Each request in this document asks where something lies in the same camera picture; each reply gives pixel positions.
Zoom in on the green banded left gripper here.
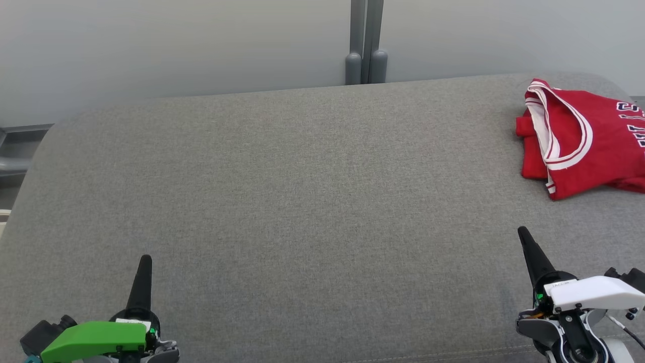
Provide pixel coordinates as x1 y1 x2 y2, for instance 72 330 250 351
40 254 161 363

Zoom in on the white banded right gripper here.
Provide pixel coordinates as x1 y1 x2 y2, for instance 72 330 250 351
518 226 645 313

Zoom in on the red jersey with white sleeves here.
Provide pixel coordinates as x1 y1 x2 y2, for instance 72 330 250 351
524 78 645 201

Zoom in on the grey fabric sofa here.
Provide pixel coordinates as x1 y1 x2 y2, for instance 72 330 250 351
0 72 645 363

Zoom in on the grey metal rail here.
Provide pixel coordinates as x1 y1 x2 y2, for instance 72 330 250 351
0 124 53 177

